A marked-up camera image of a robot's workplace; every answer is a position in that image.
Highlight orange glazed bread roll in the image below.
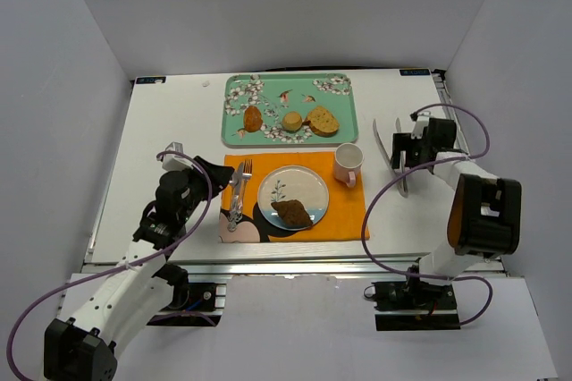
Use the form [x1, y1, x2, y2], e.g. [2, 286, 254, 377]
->
[243, 106, 263, 132]

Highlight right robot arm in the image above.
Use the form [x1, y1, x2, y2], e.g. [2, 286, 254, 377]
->
[219, 113, 522, 285]

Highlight dark brown croissant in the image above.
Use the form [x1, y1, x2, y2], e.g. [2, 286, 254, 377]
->
[271, 199, 313, 229]

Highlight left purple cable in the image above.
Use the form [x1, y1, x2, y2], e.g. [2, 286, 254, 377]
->
[4, 150, 214, 381]

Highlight pink mug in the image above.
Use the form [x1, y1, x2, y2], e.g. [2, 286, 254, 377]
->
[333, 143, 364, 188]

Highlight aluminium table frame rail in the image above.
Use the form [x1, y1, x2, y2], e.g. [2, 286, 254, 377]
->
[80, 68, 510, 276]

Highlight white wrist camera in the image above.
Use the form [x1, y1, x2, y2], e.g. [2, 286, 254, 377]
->
[410, 111, 432, 140]
[161, 141, 193, 172]

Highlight green floral serving tray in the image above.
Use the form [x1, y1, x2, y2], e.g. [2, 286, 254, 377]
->
[221, 72, 358, 148]

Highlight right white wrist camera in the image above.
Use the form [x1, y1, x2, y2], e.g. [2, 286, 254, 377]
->
[410, 111, 432, 140]

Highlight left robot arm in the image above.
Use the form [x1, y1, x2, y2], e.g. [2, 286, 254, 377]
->
[44, 150, 235, 380]

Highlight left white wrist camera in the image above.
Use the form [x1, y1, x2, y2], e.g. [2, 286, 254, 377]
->
[161, 141, 193, 172]

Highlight sliced seeded bread loaf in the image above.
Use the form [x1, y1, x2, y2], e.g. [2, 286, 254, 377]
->
[303, 106, 340, 137]

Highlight orange cartoon placemat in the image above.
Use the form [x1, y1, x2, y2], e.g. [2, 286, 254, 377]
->
[219, 151, 366, 243]

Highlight silver table knife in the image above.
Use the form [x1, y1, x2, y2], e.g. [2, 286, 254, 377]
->
[228, 162, 245, 221]

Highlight small round yellow bun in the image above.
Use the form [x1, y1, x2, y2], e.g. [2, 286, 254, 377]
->
[282, 111, 303, 132]

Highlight silver spoon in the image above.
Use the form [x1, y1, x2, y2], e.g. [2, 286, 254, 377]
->
[227, 195, 240, 233]

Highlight silver fork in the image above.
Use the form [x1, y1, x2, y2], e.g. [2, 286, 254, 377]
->
[235, 158, 253, 222]

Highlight cream and blue plate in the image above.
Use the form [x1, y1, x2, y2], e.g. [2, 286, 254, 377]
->
[257, 165, 330, 232]

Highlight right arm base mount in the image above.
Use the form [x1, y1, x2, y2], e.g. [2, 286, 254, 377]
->
[363, 278, 460, 332]

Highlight metal serving tongs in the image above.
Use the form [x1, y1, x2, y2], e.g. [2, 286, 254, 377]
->
[372, 119, 408, 198]

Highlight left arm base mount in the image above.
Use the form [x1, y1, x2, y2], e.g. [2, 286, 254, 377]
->
[147, 282, 226, 327]

